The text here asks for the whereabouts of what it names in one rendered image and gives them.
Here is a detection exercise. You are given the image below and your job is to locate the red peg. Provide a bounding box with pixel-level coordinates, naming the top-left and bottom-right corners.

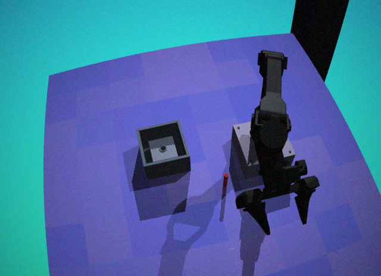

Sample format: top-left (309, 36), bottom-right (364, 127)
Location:
top-left (223, 174), bottom-right (229, 188)

